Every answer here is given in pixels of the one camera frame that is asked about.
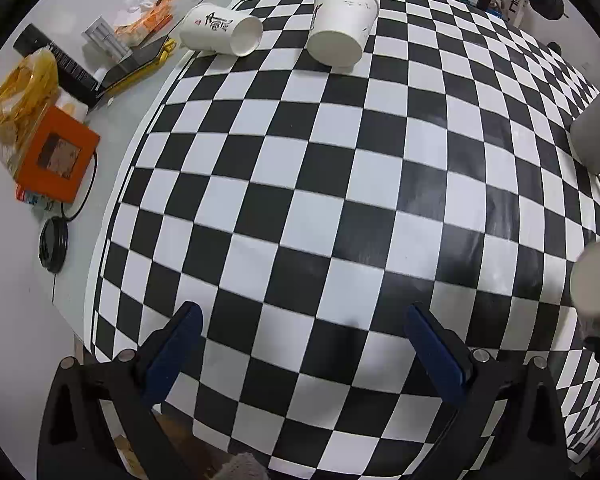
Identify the grey plastic part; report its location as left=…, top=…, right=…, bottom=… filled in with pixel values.
left=81, top=16, right=132, bottom=63

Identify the small printed packet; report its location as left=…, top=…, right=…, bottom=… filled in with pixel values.
left=15, top=185, right=61, bottom=212

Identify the orange snack packet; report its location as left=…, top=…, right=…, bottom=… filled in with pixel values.
left=112, top=0, right=174, bottom=46

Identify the printed white paper cup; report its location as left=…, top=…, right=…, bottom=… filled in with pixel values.
left=179, top=2, right=264, bottom=57

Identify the yellow plastic bag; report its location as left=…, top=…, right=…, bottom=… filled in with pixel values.
left=0, top=47, right=61, bottom=181

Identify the long black box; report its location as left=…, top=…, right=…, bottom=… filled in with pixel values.
left=13, top=23, right=107, bottom=111

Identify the black and white checkered mat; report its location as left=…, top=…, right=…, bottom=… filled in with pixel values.
left=82, top=0, right=600, bottom=480

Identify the black smartphone yellow case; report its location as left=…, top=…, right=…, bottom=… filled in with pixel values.
left=100, top=37, right=177, bottom=97

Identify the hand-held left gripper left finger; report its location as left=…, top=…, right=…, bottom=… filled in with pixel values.
left=37, top=301, right=204, bottom=480

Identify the plain white paper cup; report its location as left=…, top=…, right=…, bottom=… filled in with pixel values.
left=570, top=85, right=600, bottom=175
left=569, top=240, right=600, bottom=331
left=307, top=0, right=380, bottom=69

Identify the black cable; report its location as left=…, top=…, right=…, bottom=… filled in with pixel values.
left=62, top=149, right=100, bottom=222

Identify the black round disc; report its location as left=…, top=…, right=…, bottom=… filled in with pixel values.
left=38, top=215, right=69, bottom=275

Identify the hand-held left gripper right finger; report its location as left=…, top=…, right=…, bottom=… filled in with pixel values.
left=406, top=303, right=572, bottom=480

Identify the orange box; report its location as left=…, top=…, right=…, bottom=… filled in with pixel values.
left=14, top=106, right=102, bottom=205

